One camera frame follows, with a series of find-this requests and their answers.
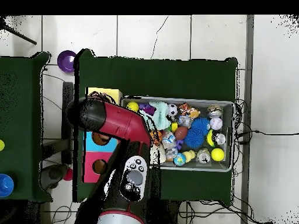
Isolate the small orange basketball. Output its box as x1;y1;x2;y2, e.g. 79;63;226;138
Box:
150;130;163;144

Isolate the black power cable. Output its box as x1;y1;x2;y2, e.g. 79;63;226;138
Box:
235;129;299;137

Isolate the plain yellow ball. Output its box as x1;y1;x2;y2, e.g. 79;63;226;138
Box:
211;148;225;162

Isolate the wooden box with three holes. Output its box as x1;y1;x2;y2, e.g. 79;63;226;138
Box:
82;87;123;183

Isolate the small baseball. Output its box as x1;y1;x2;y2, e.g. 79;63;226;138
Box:
209;117;224;131

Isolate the purple bowl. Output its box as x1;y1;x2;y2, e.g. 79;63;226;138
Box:
57;50;77;74

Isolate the black rod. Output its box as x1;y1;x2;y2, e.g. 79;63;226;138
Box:
0;23;37;46

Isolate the yellow smiley ball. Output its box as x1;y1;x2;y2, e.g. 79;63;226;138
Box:
126;101;140;112

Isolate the black metal frame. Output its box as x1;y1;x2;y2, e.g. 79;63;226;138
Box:
61;81;75;165

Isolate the cream knitted cloth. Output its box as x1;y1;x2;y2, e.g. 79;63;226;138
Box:
150;144;167;165

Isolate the mint green knitted cloth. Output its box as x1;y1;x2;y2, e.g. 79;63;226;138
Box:
140;101;172;131

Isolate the small tiger toy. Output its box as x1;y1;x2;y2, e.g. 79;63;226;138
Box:
178;102;191;116

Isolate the clear mesh bin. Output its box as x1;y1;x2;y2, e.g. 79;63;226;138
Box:
121;95;235;173

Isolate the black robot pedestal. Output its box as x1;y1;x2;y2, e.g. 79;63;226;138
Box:
158;200;180;224

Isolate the brown toy football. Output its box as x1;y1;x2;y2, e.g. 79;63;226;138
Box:
173;126;189;140

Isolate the small soccer ball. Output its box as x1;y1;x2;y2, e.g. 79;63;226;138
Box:
166;103;178;117

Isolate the blue spiky ball toy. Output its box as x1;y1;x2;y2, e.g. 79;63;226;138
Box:
183;117;211;149

